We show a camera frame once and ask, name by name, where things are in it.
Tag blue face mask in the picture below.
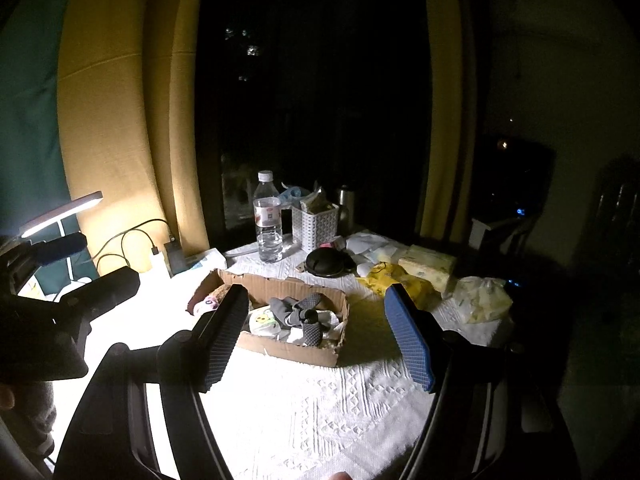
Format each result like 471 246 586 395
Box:
279 182 311 206

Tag white power adapter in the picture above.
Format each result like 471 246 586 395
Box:
149 244 171 279

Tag metal thermos flask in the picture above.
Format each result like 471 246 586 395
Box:
333 184 354 234

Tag green curtain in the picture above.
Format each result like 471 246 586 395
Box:
0 0 97 292

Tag white woven plastic basket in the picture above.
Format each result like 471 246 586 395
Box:
290 202 341 254

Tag white diaper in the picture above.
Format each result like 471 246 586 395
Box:
344 232 401 266

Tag beige sachet packets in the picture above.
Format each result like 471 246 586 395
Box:
298 179 334 211

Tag white yellow printed plastic bag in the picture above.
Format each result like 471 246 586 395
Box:
452 275 515 325

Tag yellow curtain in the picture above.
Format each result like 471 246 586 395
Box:
57 0 227 275
414 0 477 242

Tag black charger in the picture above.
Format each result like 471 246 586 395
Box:
164 239 189 276

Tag cardboard box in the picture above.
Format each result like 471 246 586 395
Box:
192 268 350 370

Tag white desk lamp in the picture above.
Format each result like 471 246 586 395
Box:
18 190 105 302

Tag white blue tissue pack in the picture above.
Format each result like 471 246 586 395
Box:
184 247 229 274

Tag clear plastic water bottle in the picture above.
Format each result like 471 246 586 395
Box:
252 170 285 264

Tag white towel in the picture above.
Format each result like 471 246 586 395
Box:
287 309 347 347

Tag pink print sock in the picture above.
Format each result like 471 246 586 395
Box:
187 284 221 317

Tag white textured tablecloth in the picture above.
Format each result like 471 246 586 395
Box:
50 230 517 480

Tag white printed cloth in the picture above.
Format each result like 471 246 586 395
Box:
248 309 284 341

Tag black cable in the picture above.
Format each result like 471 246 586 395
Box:
94 218 171 274

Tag grey dotted sock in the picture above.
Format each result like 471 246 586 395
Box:
292 293 325 349

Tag person's left forearm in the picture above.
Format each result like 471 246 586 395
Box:
14 382 57 457

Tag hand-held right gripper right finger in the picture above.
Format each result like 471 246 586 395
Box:
383 283 581 480

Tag pale yellow tissue pack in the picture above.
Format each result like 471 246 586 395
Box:
398 244 459 294

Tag white stool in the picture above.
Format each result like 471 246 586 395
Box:
469 212 542 252

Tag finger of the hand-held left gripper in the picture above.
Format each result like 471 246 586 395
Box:
49 265 141 319
30 232 87 267

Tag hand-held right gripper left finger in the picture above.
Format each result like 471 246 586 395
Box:
52 284 250 480

